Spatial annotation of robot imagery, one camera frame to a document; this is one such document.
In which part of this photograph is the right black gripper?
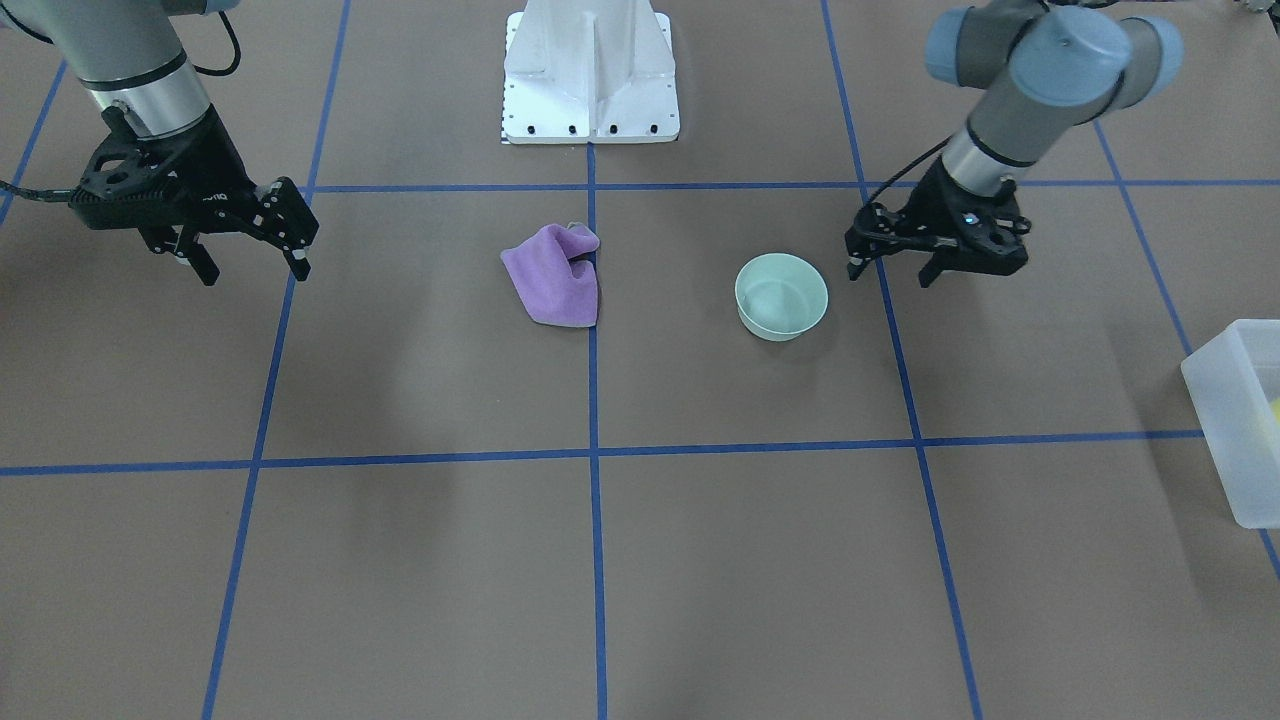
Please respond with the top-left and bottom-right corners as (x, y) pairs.
(68, 105), (319, 287)

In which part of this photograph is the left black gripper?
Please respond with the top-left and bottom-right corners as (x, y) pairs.
(846, 160), (1030, 290)

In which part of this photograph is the mint green bowl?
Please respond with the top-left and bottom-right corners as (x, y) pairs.
(733, 252), (829, 342)

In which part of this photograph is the purple microfiber cloth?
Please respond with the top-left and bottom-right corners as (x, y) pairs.
(500, 222), (602, 328)

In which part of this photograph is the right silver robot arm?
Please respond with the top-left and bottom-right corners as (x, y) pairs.
(3, 1), (319, 286)

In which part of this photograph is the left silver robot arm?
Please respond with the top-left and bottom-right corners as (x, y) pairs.
(845, 1), (1185, 287)

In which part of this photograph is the clear plastic storage box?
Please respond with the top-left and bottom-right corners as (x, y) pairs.
(1181, 319), (1279, 530)

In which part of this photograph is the brown paper table mat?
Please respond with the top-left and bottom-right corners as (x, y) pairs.
(3, 1), (1277, 719)

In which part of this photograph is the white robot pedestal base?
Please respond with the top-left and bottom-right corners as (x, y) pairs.
(500, 1), (681, 145)

